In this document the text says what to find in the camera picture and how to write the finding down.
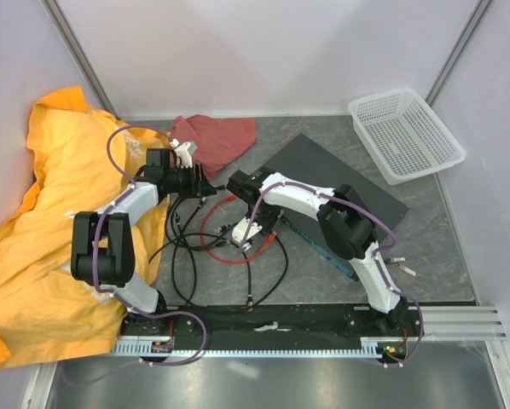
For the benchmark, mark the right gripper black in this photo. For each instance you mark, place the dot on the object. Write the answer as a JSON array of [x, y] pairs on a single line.
[[268, 225]]

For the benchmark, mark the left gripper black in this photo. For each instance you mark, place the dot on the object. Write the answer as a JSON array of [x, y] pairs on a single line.
[[205, 188]]

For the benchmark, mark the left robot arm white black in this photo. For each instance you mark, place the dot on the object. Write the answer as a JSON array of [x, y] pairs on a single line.
[[103, 253]]

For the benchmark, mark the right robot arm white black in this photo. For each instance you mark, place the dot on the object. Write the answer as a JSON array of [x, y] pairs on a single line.
[[348, 229]]

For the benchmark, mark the red cloth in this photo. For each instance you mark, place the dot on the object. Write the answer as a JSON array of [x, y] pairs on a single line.
[[219, 141]]

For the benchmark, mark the white plastic basket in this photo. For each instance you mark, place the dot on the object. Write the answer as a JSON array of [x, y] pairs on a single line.
[[404, 136]]

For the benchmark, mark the orange cloth bag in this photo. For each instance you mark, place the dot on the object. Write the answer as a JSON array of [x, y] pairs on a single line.
[[81, 157]]

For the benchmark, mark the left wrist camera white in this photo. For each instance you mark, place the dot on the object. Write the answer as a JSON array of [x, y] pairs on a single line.
[[184, 152]]

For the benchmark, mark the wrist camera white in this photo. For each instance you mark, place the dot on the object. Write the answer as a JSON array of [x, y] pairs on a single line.
[[184, 152], [242, 233]]

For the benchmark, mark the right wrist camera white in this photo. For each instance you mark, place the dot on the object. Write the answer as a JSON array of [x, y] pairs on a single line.
[[242, 233]]

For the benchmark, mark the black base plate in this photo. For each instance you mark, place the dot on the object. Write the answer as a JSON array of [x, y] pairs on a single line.
[[272, 326]]

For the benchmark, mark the white cable duct rail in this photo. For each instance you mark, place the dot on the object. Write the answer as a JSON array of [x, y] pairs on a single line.
[[162, 347]]

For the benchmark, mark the aluminium frame rail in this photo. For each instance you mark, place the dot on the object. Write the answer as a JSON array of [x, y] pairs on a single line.
[[462, 323]]

